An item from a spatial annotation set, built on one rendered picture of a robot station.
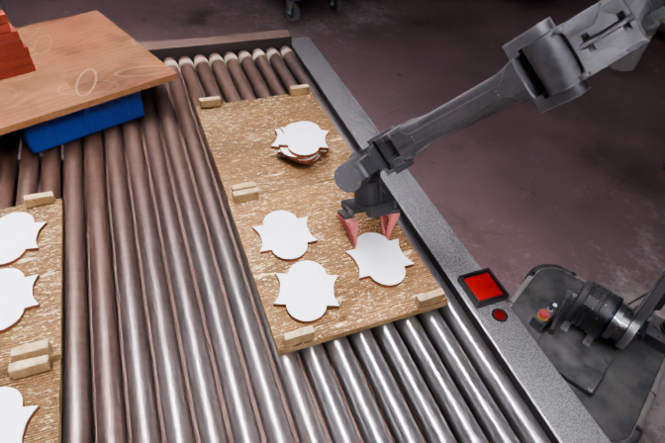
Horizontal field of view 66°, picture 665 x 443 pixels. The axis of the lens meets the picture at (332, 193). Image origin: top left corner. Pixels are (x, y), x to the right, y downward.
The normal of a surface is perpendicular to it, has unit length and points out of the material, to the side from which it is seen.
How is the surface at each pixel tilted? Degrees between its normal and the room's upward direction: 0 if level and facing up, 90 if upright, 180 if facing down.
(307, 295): 0
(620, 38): 63
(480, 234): 0
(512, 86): 95
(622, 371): 0
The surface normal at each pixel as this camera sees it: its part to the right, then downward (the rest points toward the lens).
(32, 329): 0.07, -0.74
